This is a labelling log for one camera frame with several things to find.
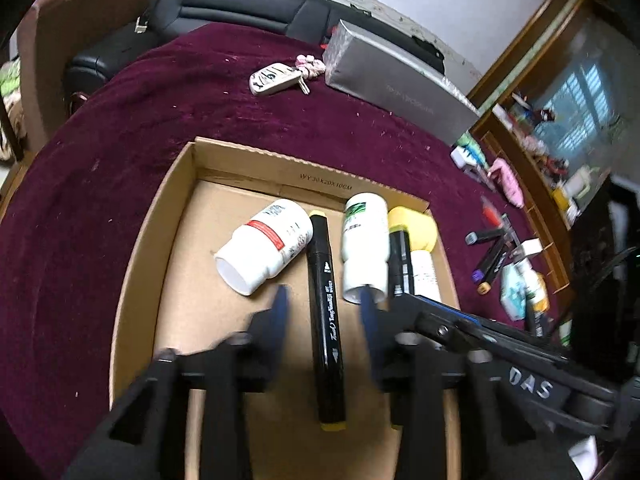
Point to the yellow sponge block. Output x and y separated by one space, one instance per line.
421 228

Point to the white patterned key case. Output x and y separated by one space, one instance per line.
276 77

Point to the white small box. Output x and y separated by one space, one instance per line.
462 158

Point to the black marker grey cap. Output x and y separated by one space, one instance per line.
480 237

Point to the black marker yellow caps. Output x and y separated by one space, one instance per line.
325 328

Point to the maroon bed blanket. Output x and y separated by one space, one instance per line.
69 230

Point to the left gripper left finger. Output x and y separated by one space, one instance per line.
144 434

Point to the black marker in tray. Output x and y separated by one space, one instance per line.
400 270

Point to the black leather headboard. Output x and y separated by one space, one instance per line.
311 21

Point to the grey rectangular gift box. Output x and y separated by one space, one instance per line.
376 71

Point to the pink cloth pouch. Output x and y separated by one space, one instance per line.
502 175

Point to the teal packet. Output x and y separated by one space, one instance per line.
519 285

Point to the cardboard tray box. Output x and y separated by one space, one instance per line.
173 297

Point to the white bottle green label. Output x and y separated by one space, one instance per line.
365 247

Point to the white bottle red label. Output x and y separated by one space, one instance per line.
263 246

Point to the orange yellow packet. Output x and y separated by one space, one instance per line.
540 299

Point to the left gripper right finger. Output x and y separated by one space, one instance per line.
499 437

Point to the green cloth item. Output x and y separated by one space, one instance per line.
469 144

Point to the white tall bottle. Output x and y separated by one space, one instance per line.
424 275

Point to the clear tube red contents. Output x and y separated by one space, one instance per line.
496 220

